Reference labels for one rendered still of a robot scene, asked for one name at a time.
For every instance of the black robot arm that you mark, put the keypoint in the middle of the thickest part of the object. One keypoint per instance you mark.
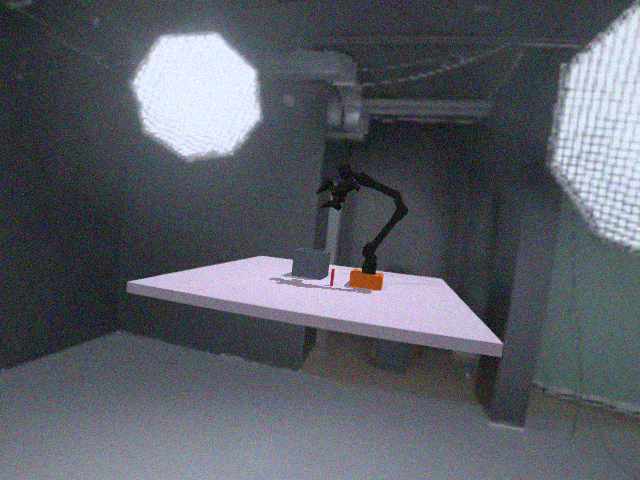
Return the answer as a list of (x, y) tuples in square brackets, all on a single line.
[(346, 172)]

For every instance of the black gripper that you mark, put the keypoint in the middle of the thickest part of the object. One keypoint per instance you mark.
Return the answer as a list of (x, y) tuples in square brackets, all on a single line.
[(338, 190)]

